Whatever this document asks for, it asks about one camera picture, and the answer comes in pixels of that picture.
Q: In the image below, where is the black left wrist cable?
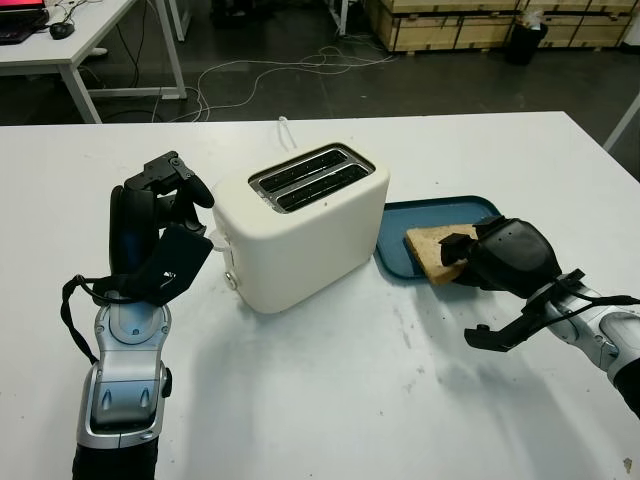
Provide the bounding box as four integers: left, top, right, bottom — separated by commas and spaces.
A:
60, 274, 109, 365

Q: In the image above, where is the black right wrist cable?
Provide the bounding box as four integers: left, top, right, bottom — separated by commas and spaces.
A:
554, 279, 640, 321

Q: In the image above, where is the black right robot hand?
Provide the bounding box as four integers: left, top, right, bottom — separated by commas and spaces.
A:
439, 215, 564, 301

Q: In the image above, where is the brown bread slice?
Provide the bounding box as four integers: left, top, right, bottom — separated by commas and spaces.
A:
405, 224, 481, 286

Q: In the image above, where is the wooden crate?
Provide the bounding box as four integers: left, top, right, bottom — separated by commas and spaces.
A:
367, 0, 521, 53
539, 0, 634, 50

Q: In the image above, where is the white office desk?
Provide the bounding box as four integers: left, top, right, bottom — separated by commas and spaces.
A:
0, 0, 189, 124

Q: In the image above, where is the black trash bin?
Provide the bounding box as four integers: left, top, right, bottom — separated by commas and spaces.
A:
505, 20, 549, 66

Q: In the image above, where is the white two-slot toaster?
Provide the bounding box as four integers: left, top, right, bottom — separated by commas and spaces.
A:
210, 142, 391, 315

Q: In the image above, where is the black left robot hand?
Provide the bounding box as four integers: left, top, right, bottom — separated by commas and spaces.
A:
108, 151, 215, 279

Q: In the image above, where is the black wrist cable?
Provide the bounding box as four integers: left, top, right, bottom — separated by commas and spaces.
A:
554, 279, 640, 321
60, 274, 109, 365

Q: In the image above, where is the white toaster power cord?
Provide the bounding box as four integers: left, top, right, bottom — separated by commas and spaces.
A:
276, 115, 296, 151

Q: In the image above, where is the black laptop with red screen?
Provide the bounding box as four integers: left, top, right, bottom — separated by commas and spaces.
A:
0, 0, 51, 45

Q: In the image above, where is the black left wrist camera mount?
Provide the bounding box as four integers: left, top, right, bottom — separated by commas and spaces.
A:
92, 223, 214, 307

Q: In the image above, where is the blue plastic tray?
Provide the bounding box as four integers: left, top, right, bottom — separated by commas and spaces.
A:
373, 194, 501, 284

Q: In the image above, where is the white desk leg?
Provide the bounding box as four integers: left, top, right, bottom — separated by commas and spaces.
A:
327, 0, 351, 36
164, 0, 194, 44
602, 94, 640, 154

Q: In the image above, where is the white floor cable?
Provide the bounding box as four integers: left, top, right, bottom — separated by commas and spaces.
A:
192, 45, 396, 124

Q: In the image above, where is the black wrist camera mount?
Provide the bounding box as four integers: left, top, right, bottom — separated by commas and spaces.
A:
92, 223, 214, 307
463, 269, 586, 354

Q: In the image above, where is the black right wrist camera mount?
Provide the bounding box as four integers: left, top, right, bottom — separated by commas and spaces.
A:
463, 269, 586, 354

